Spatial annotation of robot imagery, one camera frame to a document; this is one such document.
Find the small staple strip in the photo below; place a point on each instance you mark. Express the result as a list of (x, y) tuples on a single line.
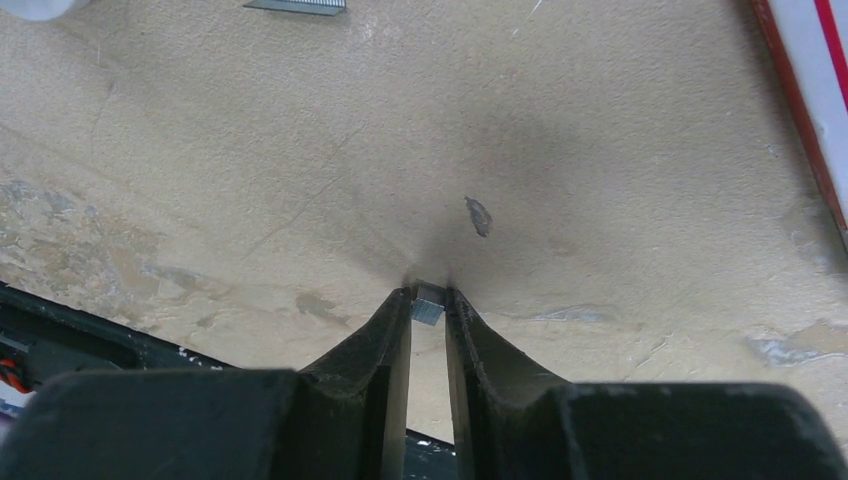
[(311, 7), (428, 303)]

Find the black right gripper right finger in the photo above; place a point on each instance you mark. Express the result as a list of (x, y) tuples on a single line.
[(515, 419)]

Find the light blue stapler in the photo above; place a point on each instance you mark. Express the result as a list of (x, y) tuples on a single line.
[(41, 10)]

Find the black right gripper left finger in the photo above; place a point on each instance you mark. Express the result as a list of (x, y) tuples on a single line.
[(218, 417)]

